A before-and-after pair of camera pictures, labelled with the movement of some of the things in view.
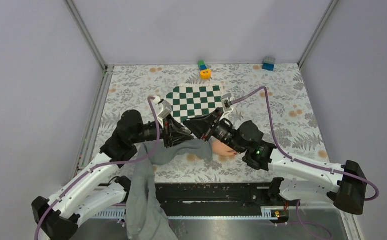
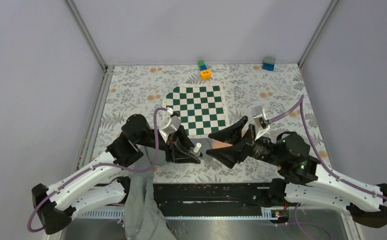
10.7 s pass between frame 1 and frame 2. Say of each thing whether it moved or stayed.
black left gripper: moved
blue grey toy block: stayed
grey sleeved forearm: stayed
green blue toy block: stayed
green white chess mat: stayed
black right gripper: moved
